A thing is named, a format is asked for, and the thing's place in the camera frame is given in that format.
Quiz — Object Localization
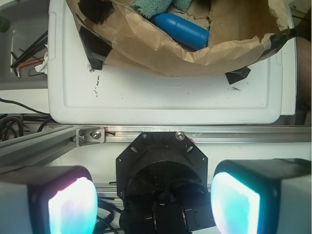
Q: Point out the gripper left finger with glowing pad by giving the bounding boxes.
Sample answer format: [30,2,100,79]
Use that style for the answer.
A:
[0,166,98,234]

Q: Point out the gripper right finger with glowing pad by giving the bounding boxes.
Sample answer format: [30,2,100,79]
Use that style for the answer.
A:
[211,158,312,234]

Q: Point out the blue plastic bottle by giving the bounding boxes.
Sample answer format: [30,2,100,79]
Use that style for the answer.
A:
[150,13,210,50]

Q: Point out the white plastic bin lid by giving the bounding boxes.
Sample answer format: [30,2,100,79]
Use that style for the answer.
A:
[48,0,283,126]

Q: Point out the black tape piece right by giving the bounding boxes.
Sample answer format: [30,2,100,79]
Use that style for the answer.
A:
[225,66,251,84]

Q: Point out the crumpled white paper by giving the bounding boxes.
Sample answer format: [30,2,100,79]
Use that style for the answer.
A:
[35,44,48,74]

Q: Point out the orange hex key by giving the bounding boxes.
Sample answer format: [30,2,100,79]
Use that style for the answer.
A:
[15,57,44,78]

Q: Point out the black hex keys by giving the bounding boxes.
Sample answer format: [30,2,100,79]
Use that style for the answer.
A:
[10,31,48,69]

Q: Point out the brown paper bag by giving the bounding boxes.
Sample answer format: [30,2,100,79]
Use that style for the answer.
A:
[67,0,290,77]

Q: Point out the grey plastic tray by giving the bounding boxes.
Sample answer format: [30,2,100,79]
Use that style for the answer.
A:
[0,0,49,90]

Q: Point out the teal microfiber cloth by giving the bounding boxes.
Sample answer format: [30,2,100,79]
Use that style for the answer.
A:
[130,0,192,19]

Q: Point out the aluminium extrusion frame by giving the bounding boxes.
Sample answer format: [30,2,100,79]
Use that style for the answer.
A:
[0,124,312,181]

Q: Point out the black cable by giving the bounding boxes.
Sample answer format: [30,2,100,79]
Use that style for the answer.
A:
[0,97,53,142]

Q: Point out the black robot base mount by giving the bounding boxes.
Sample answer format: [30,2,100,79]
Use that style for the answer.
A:
[116,131,215,234]

